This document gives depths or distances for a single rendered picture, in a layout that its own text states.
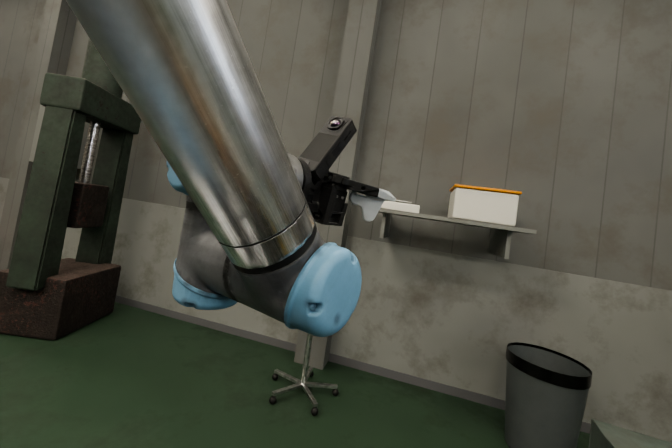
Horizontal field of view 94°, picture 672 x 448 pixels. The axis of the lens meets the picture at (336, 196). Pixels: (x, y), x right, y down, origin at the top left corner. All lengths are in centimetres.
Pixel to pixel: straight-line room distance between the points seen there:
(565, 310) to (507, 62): 237
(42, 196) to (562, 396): 442
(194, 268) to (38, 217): 352
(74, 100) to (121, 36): 363
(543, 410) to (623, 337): 116
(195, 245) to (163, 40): 22
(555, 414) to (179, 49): 296
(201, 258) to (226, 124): 18
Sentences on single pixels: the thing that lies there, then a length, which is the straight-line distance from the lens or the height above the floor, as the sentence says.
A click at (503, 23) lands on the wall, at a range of 395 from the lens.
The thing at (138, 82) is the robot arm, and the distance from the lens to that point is 20.
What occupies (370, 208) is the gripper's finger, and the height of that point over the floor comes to 154.
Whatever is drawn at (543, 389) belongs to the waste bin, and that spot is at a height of 54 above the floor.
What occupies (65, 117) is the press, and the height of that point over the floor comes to 201.
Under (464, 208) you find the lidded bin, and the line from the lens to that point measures 267.
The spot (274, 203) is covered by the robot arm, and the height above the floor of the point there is 153.
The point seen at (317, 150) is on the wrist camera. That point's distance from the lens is 47.
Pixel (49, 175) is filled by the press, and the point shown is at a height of 147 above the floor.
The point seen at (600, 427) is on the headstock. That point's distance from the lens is 74.
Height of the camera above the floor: 153
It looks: 3 degrees up
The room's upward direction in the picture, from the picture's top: 9 degrees clockwise
